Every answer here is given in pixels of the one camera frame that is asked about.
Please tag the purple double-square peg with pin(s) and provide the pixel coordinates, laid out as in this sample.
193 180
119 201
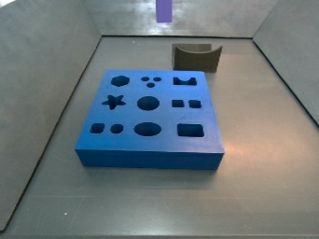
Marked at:
165 10

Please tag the blue shape-sorter block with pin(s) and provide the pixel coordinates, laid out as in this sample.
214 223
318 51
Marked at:
151 120

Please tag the dark curved holder block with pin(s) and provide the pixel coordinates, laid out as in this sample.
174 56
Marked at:
195 57

